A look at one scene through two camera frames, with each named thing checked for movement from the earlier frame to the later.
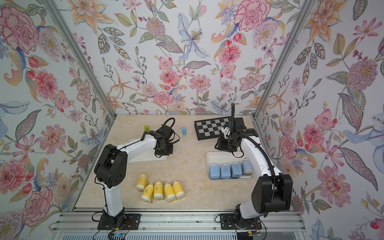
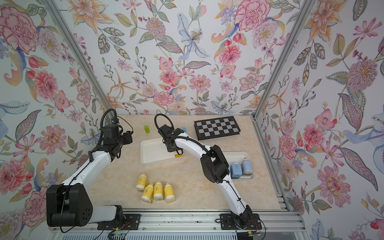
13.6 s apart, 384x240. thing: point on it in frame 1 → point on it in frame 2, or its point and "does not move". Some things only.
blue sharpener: [247, 167] does not move
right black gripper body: [228, 145] → [169, 149]
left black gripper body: [167, 149] → [125, 138]
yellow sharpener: [170, 193] does not move
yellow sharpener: [142, 182] does not move
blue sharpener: [236, 170] does not move
